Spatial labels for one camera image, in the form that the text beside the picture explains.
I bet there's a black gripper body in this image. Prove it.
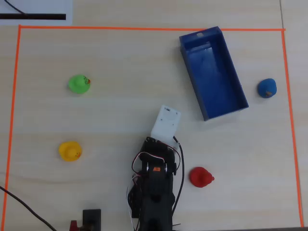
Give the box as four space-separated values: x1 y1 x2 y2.
141 136 178 159

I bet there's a red rubber duck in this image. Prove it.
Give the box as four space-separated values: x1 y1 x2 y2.
189 167 215 188

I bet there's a yellow rubber duck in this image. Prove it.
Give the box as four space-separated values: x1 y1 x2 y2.
59 141 83 162

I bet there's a blue plastic box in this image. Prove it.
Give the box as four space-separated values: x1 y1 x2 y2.
179 26 249 122

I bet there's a green rubber duck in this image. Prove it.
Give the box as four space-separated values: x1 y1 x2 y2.
68 74 91 94

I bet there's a blue rubber duck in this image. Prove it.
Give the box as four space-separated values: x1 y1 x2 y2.
257 78 277 99

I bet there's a black clamp block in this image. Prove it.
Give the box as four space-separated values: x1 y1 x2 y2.
82 209 102 231

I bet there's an orange tape strip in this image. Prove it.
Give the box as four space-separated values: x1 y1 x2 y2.
18 25 286 32
280 28 305 228
1 25 23 231

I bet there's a white paper with black bar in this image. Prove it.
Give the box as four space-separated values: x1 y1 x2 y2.
0 0 73 26

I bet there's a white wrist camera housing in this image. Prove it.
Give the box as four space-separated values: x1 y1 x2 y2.
151 104 181 146

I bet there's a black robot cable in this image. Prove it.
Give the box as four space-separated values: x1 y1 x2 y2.
171 136 185 218

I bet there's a thick black cable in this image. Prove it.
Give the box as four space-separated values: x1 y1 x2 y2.
0 185 58 231

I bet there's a thin black cable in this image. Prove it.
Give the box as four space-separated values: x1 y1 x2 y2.
3 0 27 16

